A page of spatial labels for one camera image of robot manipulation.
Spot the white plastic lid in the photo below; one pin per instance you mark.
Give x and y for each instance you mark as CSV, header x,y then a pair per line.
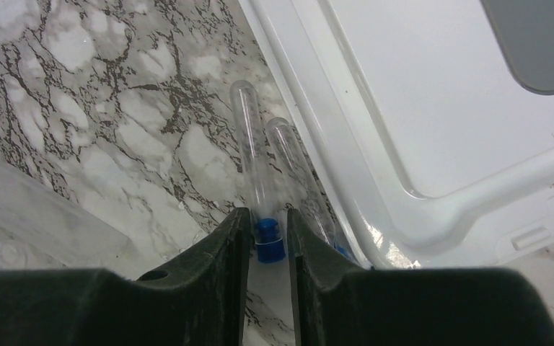
x,y
430,123

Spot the clear plastic tube rack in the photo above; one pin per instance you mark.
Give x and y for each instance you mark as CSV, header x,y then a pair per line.
x,y
39,229

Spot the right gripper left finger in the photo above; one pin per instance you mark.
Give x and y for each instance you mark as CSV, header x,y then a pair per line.
x,y
196,298

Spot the blue-capped test tube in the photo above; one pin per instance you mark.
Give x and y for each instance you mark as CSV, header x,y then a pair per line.
x,y
261,197
303,185

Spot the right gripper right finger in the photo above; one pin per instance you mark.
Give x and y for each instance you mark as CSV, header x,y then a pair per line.
x,y
336,302

